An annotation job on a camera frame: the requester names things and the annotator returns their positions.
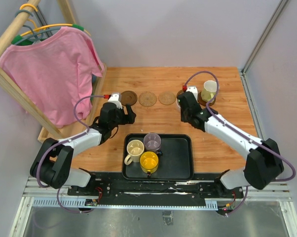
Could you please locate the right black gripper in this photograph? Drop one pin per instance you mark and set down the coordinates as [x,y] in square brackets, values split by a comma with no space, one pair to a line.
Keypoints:
[182,116]

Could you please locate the green hanger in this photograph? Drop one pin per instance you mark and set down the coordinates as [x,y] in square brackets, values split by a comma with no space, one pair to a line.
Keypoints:
[32,38]

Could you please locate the pink mug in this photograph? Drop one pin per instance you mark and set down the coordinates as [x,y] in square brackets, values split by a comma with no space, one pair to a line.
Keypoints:
[178,106]

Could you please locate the purple mug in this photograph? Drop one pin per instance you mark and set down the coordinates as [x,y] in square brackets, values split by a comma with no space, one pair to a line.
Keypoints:
[152,142]

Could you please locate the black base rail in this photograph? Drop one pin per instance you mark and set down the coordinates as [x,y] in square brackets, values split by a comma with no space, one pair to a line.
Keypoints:
[115,190]

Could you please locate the woven coaster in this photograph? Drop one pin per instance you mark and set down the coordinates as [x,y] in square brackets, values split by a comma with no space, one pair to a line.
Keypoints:
[167,98]
[147,99]

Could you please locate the pink t-shirt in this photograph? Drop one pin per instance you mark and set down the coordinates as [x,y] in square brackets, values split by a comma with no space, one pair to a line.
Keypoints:
[56,74]

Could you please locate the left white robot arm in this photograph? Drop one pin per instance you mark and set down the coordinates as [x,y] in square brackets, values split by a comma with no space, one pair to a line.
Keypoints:
[52,165]

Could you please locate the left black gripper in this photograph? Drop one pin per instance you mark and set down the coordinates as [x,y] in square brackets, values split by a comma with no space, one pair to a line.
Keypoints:
[129,118]

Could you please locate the pale green mug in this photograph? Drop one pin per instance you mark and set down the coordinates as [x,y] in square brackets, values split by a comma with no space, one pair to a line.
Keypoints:
[209,90]

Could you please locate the grey-blue hanger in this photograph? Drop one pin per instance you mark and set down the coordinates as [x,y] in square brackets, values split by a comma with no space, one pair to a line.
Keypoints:
[32,31]

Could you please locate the cream mug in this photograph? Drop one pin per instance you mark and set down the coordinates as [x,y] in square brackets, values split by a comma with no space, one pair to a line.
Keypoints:
[135,149]

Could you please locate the yellow mug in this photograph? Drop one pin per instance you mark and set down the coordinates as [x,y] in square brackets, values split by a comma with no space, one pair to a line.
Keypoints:
[149,162]

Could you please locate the black serving tray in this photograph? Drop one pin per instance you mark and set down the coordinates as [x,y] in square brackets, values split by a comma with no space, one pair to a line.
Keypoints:
[176,163]

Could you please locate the brown coaster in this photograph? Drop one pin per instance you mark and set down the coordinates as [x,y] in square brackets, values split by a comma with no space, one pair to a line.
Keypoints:
[179,93]
[128,97]
[202,102]

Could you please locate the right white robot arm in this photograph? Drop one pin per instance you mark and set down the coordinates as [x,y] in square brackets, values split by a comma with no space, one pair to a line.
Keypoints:
[263,164]

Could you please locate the aluminium frame post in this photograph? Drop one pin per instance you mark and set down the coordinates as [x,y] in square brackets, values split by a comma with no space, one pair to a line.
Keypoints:
[265,34]

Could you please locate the yellow hanger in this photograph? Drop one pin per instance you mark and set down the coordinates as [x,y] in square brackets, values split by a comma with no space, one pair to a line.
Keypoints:
[36,10]

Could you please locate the wooden clothes rack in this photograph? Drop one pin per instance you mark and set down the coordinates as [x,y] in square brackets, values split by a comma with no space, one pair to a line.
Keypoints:
[7,84]

